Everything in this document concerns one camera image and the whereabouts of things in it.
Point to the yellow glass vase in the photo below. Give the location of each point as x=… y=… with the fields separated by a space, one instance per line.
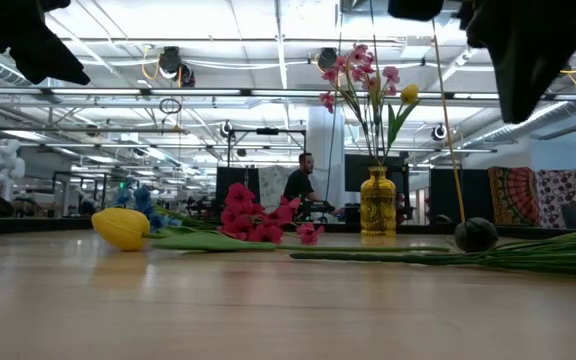
x=378 y=205

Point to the pink artificial flower bunch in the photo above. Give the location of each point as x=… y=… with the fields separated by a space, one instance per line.
x=358 y=57

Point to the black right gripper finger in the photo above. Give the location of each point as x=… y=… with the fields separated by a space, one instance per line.
x=533 y=40
x=415 y=9

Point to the white robot figure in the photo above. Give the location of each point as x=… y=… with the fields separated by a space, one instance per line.
x=5 y=167

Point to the orange patterned cloth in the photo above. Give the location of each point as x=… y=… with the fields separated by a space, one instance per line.
x=513 y=195

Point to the person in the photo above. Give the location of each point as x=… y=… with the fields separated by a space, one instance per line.
x=298 y=187

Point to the black gantry frame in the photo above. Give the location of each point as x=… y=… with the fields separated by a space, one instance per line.
x=268 y=131

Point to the black monitor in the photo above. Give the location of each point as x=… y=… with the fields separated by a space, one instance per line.
x=353 y=172

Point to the red artificial flower bunch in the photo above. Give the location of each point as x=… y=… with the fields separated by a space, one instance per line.
x=240 y=197

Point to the black artificial tulip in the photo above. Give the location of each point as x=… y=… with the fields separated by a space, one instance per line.
x=475 y=235

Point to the yellow artificial tulip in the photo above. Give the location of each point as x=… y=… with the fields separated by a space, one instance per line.
x=120 y=228
x=409 y=94

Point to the black partition panel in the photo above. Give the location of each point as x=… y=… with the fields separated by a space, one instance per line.
x=233 y=175
x=473 y=195

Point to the purple white patterned cloth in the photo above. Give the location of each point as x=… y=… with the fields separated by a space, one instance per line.
x=563 y=192

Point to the black ceiling device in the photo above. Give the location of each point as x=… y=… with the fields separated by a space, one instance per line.
x=170 y=60
x=439 y=132
x=328 y=57
x=226 y=129

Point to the blue artificial flower bunch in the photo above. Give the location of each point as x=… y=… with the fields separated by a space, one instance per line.
x=543 y=257
x=144 y=197

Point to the white pillar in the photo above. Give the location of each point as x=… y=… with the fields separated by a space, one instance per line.
x=320 y=140

